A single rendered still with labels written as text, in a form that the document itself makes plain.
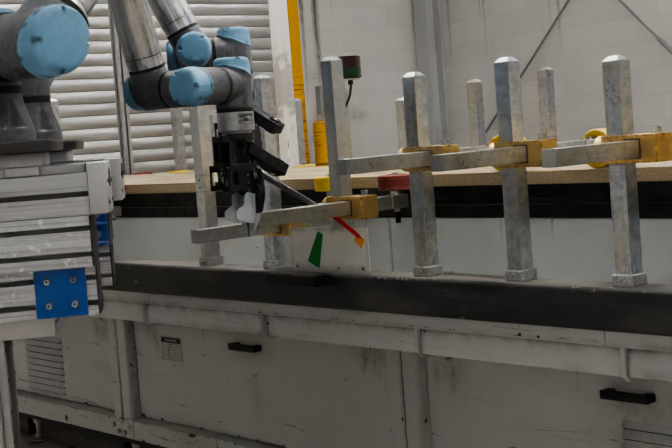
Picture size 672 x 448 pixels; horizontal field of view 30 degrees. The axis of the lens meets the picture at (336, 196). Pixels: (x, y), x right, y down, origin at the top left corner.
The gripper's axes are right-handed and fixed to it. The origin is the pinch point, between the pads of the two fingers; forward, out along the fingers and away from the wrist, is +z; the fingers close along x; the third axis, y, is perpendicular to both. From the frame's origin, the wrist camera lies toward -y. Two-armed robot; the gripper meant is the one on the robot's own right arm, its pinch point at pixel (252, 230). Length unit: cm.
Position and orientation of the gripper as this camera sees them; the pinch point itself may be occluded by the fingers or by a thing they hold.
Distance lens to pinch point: 258.3
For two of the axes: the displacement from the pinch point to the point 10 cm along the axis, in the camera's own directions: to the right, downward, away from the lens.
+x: 6.7, -0.1, -7.4
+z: 0.7, 10.0, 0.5
